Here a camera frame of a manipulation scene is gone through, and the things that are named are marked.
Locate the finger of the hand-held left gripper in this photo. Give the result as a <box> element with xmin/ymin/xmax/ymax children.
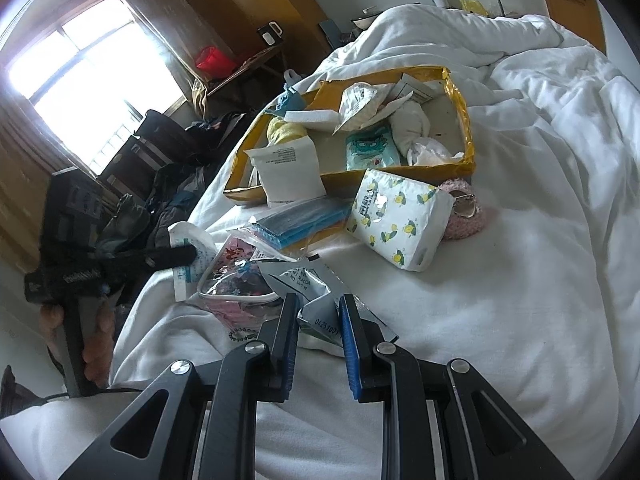
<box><xmin>145</xmin><ymin>244</ymin><xmax>198</xmax><ymax>270</ymax></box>

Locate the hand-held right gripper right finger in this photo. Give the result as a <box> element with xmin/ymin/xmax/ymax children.
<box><xmin>339</xmin><ymin>294</ymin><xmax>576</xmax><ymax>480</ymax></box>

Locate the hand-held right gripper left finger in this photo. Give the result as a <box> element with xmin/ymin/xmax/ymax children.
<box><xmin>57</xmin><ymin>294</ymin><xmax>301</xmax><ymax>480</ymax></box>

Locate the white plastic mask packet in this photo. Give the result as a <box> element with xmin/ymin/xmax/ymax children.
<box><xmin>167</xmin><ymin>221</ymin><xmax>217</xmax><ymax>302</ymax></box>

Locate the silver foil packet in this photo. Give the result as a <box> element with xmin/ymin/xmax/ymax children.
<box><xmin>259</xmin><ymin>259</ymin><xmax>399</xmax><ymax>347</ymax></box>

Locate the cardboard box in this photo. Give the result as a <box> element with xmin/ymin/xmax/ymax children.
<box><xmin>222</xmin><ymin>66</ymin><xmax>475</xmax><ymax>206</ymax></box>

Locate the person's left hand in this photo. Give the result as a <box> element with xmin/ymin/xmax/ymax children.
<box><xmin>40</xmin><ymin>304</ymin><xmax>117</xmax><ymax>386</ymax></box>

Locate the pink cartoon pouch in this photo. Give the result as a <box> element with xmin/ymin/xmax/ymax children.
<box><xmin>196</xmin><ymin>234</ymin><xmax>282</xmax><ymax>332</ymax></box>

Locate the black suitcase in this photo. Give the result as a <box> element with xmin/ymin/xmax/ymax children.
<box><xmin>99</xmin><ymin>109</ymin><xmax>202</xmax><ymax>197</ymax></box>

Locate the blue face mask pack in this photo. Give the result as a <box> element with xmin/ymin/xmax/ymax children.
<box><xmin>249</xmin><ymin>196</ymin><xmax>354</xmax><ymax>252</ymax></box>

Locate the lemon print tissue pack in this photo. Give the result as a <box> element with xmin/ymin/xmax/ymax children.
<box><xmin>346</xmin><ymin>169</ymin><xmax>455</xmax><ymax>272</ymax></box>

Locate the window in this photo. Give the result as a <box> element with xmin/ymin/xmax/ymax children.
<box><xmin>7</xmin><ymin>7</ymin><xmax>186</xmax><ymax>176</ymax></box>

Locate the white paper packet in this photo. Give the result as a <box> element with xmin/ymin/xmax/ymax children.
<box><xmin>249</xmin><ymin>138</ymin><xmax>327</xmax><ymax>206</ymax></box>

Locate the white duvet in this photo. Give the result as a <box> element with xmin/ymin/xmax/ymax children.
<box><xmin>107</xmin><ymin>4</ymin><xmax>640</xmax><ymax>480</ymax></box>

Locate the yellow towel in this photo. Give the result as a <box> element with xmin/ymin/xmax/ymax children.
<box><xmin>266</xmin><ymin>116</ymin><xmax>309</xmax><ymax>150</ymax></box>

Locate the pink knitted pouch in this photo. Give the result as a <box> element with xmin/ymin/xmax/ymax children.
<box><xmin>439</xmin><ymin>178</ymin><xmax>488</xmax><ymax>241</ymax></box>

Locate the blue cloth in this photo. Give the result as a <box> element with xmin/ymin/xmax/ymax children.
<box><xmin>264</xmin><ymin>87</ymin><xmax>306</xmax><ymax>117</ymax></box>

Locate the white foam sponge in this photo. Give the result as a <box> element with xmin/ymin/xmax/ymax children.
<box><xmin>283</xmin><ymin>107</ymin><xmax>342</xmax><ymax>134</ymax></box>

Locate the teal wet wipes pack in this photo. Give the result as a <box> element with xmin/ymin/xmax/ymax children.
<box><xmin>345</xmin><ymin>126</ymin><xmax>402</xmax><ymax>172</ymax></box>

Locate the red bucket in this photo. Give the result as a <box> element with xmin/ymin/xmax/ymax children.
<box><xmin>195</xmin><ymin>46</ymin><xmax>237</xmax><ymax>73</ymax></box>

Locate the wooden desk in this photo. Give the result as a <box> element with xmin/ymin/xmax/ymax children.
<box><xmin>204</xmin><ymin>46</ymin><xmax>287</xmax><ymax>98</ymax></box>

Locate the brown curtain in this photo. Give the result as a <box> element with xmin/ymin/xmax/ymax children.
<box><xmin>111</xmin><ymin>0</ymin><xmax>208</xmax><ymax>111</ymax></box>

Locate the white rolled cloth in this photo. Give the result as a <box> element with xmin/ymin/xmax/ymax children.
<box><xmin>390</xmin><ymin>99</ymin><xmax>467</xmax><ymax>167</ymax></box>

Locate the clear plastic packet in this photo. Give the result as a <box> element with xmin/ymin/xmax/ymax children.
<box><xmin>339</xmin><ymin>82</ymin><xmax>393</xmax><ymax>134</ymax></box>

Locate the black and white charger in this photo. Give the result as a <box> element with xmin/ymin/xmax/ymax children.
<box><xmin>257</xmin><ymin>22</ymin><xmax>285</xmax><ymax>48</ymax></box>

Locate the white paper card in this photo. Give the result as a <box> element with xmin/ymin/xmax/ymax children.
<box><xmin>394</xmin><ymin>74</ymin><xmax>446</xmax><ymax>107</ymax></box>

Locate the brown wooden panel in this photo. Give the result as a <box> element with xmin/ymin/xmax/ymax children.
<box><xmin>530</xmin><ymin>0</ymin><xmax>608</xmax><ymax>56</ymax></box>

